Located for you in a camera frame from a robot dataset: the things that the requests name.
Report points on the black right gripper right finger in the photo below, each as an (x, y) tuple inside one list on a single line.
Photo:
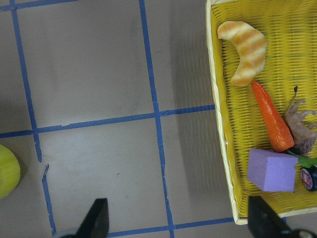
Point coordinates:
[(263, 222)]

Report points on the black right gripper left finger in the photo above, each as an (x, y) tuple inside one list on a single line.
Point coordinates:
[(96, 222)]

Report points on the yellow tape roll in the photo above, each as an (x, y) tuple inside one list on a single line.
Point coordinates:
[(9, 172)]

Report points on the purple foam block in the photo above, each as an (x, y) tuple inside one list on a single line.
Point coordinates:
[(271, 171)]

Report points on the small black red can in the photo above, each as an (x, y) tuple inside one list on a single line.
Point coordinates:
[(309, 178)]

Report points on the toy carrot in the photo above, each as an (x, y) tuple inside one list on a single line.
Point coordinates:
[(279, 133)]

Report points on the beige toy octopus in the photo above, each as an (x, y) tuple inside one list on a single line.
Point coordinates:
[(303, 136)]

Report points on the toy croissant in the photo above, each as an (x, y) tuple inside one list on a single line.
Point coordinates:
[(250, 44)]

